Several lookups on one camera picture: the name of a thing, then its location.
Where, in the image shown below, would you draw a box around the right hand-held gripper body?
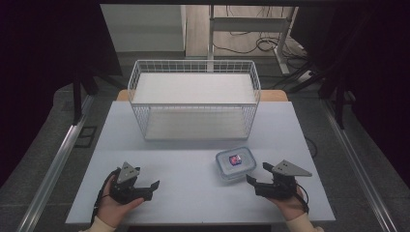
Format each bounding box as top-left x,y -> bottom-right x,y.
255,159 -> 313,200

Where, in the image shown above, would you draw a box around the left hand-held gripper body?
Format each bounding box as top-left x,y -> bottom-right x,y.
108,161 -> 154,205

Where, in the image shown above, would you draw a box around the clear food container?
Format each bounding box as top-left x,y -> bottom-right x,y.
215,146 -> 257,182

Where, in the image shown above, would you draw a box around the white wire rack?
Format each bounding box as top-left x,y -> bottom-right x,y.
127,59 -> 261,142

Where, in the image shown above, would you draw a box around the person's right hand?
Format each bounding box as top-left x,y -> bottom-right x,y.
265,187 -> 308,222

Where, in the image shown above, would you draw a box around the person's left hand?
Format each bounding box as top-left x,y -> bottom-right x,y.
96,175 -> 145,229

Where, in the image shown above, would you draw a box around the black floor socket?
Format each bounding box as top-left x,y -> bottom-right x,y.
73,125 -> 98,150

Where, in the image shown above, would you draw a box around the wooden board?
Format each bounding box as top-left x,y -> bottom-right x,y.
115,89 -> 289,103

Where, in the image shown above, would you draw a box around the black stand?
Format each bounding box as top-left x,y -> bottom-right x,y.
72,72 -> 99,127

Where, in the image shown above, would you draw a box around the white power strip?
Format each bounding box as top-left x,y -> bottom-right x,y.
297,69 -> 314,82

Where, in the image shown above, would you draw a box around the white cabinet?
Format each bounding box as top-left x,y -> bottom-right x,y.
100,4 -> 188,53

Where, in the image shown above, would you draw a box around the black curtain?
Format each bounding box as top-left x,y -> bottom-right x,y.
0,0 -> 124,189
291,4 -> 410,189

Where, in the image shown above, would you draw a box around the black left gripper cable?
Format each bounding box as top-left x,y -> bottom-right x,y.
90,168 -> 120,226

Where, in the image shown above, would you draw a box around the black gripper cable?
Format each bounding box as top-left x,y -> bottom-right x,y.
90,168 -> 120,226
294,183 -> 310,215

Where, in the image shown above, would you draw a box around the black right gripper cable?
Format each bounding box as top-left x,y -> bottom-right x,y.
294,183 -> 310,215

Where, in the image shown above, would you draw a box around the thin black floor cable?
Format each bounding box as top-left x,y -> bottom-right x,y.
304,136 -> 319,160

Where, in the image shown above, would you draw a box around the aluminium rail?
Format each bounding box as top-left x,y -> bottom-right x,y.
15,95 -> 97,232
321,98 -> 399,232

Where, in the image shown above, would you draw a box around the black floor cables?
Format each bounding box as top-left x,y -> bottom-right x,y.
212,4 -> 308,62

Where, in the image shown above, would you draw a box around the white desk frame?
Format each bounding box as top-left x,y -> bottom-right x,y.
207,4 -> 300,75

